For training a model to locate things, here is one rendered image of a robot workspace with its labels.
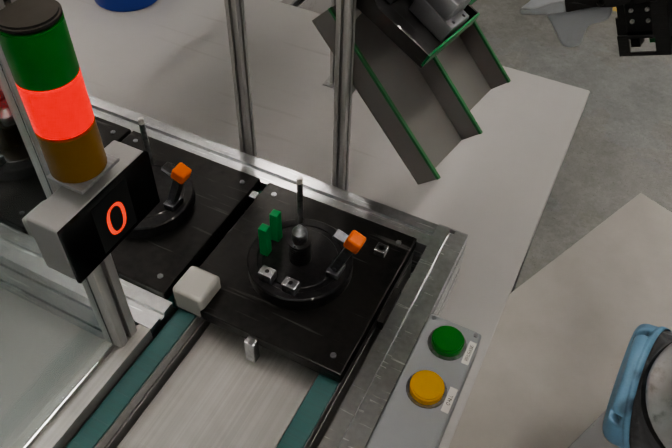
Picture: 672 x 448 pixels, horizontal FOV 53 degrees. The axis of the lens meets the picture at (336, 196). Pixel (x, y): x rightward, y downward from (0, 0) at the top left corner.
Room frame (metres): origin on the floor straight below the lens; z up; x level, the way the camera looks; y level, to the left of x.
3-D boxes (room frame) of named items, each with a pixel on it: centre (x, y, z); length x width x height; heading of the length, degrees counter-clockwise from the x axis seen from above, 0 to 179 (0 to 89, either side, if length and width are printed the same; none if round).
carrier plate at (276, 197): (0.56, 0.04, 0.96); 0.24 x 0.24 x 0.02; 64
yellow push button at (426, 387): (0.39, -0.11, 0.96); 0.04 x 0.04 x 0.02
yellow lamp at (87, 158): (0.44, 0.23, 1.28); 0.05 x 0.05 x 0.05
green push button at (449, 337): (0.45, -0.14, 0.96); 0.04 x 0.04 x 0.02
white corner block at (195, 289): (0.51, 0.18, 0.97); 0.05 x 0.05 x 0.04; 64
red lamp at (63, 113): (0.44, 0.23, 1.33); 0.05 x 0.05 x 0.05
